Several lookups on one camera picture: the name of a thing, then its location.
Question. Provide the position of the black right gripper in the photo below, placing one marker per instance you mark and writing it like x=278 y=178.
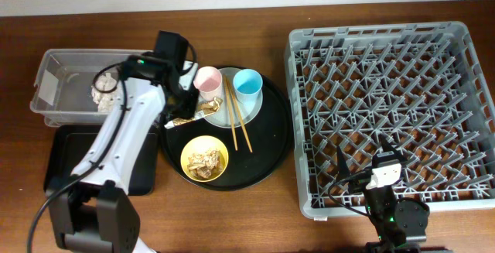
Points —
x=358 y=181

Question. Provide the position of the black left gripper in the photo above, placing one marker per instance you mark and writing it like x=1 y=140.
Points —
x=189 y=110

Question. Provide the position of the pink plastic cup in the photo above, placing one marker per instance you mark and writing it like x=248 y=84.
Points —
x=209 y=82

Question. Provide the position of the white tissue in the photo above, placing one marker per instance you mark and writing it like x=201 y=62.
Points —
x=104 y=93

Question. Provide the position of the gold foil wrapper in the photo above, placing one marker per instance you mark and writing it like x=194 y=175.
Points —
x=203 y=109

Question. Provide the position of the blue plastic cup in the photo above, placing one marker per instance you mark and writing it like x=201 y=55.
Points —
x=247 y=85

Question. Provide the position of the wooden chopstick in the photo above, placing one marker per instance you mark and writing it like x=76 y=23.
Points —
x=239 y=115
x=230 y=111

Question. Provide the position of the yellow bowl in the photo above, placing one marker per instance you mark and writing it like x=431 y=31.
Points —
x=201 y=144

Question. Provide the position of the food scraps with rice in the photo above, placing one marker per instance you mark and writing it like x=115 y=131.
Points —
x=205 y=165

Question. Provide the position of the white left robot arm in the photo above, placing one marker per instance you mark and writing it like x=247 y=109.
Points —
x=91 y=212

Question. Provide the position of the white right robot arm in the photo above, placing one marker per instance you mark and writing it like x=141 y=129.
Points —
x=400 y=223

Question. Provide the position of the grey dishwasher rack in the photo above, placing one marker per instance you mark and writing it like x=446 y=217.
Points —
x=419 y=84

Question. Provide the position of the grey round plate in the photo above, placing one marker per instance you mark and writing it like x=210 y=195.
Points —
x=248 y=111

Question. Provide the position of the clear plastic bin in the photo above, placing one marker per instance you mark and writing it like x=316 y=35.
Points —
x=63 y=84

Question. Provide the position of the black rectangular tray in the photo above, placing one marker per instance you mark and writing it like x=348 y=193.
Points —
x=71 y=143

